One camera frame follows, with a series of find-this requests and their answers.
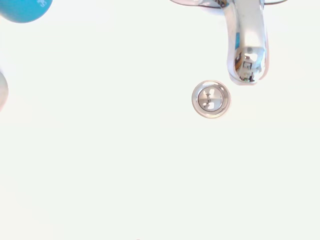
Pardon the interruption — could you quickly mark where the white ceramic sink basin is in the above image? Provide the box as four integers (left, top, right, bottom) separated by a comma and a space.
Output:
0, 0, 320, 240

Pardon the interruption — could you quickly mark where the chrome sink drain plug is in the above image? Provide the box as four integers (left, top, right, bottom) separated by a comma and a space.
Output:
191, 79, 232, 119

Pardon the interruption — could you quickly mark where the chrome faucet spout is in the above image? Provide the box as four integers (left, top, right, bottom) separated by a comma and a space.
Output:
169, 0, 288, 87

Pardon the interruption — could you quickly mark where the white rounded object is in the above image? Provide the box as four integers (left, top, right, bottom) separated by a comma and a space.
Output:
0, 70, 9, 113

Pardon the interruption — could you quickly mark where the blue plastic bottle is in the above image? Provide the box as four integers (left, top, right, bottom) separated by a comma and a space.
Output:
0, 0, 54, 24

